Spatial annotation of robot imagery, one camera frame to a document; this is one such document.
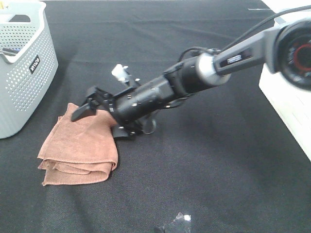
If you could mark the white box with grey rim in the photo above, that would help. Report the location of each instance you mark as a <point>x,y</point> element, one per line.
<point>293,105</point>

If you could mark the brown towel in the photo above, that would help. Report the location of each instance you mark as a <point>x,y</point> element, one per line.
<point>80,152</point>

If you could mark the clear tape piece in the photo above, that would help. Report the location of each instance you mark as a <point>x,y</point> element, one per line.
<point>181,224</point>

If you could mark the black table cloth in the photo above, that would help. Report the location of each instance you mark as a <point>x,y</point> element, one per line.
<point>224,157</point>

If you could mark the dark item inside basket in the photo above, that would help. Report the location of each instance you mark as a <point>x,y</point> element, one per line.
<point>9,52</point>

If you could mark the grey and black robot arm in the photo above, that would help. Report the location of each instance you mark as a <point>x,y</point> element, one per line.
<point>284,48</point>

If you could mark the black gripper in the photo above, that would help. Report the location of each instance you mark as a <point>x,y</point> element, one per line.
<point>134,108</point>

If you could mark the grey perforated plastic basket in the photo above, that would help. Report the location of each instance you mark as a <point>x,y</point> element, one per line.
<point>25,77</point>

